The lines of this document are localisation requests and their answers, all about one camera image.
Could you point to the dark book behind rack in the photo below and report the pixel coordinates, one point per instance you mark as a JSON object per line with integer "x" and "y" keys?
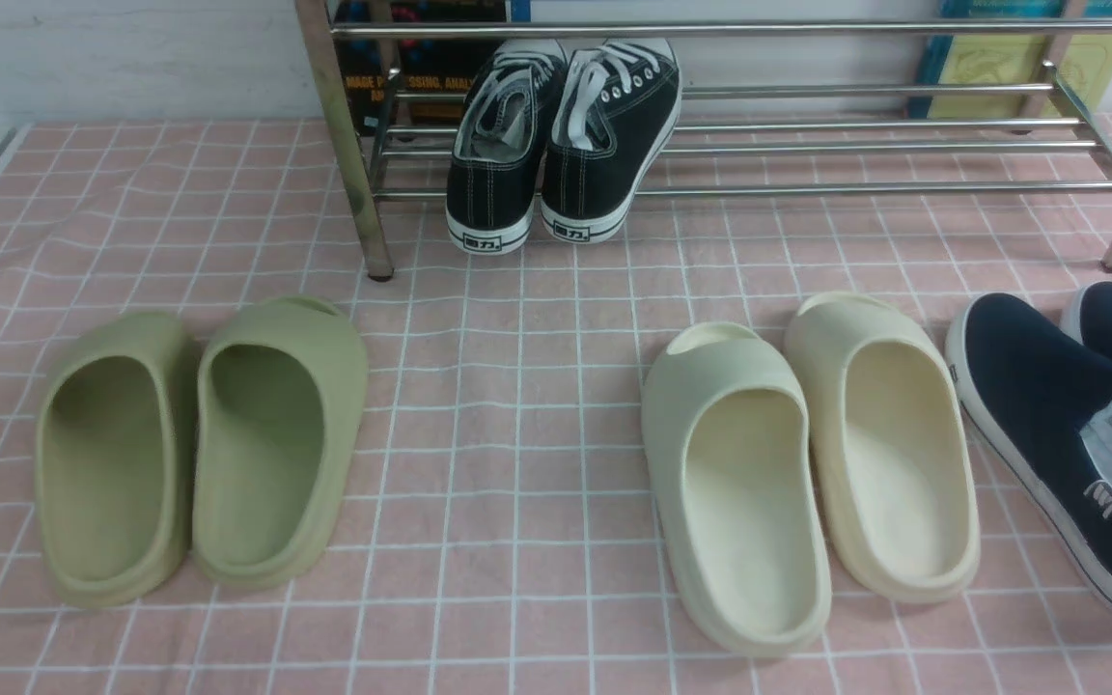
{"x": 427, "y": 65}

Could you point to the blue yellow box behind rack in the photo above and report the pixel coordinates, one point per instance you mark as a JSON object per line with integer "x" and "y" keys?
{"x": 997, "y": 59}

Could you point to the metal shoe rack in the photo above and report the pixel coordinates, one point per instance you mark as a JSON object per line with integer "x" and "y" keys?
{"x": 1054, "y": 119}

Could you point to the cream slide slipper left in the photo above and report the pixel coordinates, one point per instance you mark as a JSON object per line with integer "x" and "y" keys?
{"x": 726, "y": 440}

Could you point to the cream slide slipper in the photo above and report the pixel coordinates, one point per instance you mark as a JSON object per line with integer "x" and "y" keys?
{"x": 726, "y": 440}
{"x": 889, "y": 446}

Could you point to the black canvas sneaker left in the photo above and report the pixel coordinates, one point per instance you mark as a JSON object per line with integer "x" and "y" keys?
{"x": 507, "y": 118}

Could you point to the black canvas sneaker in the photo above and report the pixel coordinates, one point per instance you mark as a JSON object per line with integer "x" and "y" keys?
{"x": 507, "y": 118}
{"x": 619, "y": 108}

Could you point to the black canvas sneaker right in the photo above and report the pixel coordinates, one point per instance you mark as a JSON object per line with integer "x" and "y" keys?
{"x": 619, "y": 108}

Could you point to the green slide slipper right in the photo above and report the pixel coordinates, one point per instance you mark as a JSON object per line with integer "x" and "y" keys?
{"x": 282, "y": 389}

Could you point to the green slide slipper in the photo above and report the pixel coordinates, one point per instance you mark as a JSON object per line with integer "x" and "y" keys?
{"x": 114, "y": 459}
{"x": 282, "y": 389}

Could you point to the cream slide slipper right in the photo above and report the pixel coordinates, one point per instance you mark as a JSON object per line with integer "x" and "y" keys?
{"x": 889, "y": 446}

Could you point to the green slide slipper left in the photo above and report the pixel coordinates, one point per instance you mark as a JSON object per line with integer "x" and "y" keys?
{"x": 114, "y": 459}

